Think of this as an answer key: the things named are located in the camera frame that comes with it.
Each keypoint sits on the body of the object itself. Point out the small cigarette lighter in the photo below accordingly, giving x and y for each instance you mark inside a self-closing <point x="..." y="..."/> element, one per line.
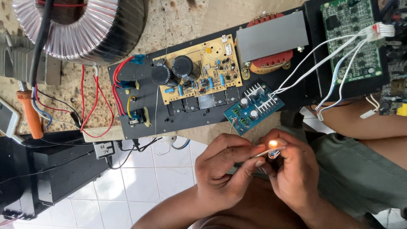
<point x="273" y="155"/>

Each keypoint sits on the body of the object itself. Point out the dark circuit board yellow part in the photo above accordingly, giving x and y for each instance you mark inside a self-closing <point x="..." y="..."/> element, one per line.
<point x="394" y="92"/>

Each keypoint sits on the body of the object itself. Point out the white phone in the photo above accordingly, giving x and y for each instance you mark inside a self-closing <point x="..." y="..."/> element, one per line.
<point x="7" y="117"/>

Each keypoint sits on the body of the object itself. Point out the white multi-pin connector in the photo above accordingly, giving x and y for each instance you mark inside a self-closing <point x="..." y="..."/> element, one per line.
<point x="381" y="31"/>

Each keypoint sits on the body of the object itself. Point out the person's right hand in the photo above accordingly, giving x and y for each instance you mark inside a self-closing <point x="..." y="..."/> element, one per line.
<point x="297" y="178"/>

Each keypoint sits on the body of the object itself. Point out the grey and red transformer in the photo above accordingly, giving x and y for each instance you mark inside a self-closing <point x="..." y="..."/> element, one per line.
<point x="272" y="39"/>

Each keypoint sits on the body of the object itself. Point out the person's bare leg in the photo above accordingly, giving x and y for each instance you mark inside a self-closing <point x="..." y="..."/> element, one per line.
<point x="365" y="122"/>
<point x="254" y="210"/>

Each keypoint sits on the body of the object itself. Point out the grey metal heat sink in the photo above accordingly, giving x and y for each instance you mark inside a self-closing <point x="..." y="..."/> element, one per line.
<point x="19" y="63"/>

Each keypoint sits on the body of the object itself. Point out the grey labelled power plug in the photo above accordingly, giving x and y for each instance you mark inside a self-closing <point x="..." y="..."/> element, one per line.
<point x="104" y="149"/>

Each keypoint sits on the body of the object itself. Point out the small white round knob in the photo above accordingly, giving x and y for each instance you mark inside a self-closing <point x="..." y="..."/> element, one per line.
<point x="169" y="140"/>

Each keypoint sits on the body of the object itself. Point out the person's green shorts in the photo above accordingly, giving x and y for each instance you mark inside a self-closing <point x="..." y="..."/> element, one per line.
<point x="359" y="178"/>

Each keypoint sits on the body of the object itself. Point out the black amplifier case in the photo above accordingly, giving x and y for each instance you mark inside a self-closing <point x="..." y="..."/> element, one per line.
<point x="47" y="171"/>

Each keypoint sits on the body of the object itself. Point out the blue crimp terminal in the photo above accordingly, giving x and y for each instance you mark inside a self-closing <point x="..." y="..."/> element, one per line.
<point x="138" y="59"/>
<point x="127" y="84"/>
<point x="136" y="115"/>

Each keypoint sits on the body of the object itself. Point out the small white plug connector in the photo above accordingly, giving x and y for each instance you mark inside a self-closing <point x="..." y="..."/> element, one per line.
<point x="368" y="114"/>

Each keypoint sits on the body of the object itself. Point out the black cylindrical capacitor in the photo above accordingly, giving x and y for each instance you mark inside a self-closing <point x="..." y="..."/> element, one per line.
<point x="183" y="66"/>
<point x="161" y="74"/>

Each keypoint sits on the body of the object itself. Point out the yellow amplifier circuit board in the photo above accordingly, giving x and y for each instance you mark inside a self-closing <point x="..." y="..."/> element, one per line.
<point x="203" y="68"/>

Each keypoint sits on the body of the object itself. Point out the blue circuit board with heatsink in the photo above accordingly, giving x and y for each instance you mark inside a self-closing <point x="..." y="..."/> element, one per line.
<point x="244" y="116"/>

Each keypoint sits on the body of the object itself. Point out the black metal chassis plate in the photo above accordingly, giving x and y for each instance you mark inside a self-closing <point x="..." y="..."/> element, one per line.
<point x="143" y="95"/>

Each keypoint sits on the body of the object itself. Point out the person's left hand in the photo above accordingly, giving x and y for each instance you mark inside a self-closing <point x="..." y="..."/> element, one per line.
<point x="219" y="171"/>

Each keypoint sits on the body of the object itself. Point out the green circuit board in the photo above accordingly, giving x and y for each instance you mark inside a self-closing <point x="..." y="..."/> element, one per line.
<point x="348" y="44"/>

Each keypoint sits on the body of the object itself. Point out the large toroidal copper transformer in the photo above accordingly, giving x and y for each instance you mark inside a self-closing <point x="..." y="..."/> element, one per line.
<point x="95" y="35"/>

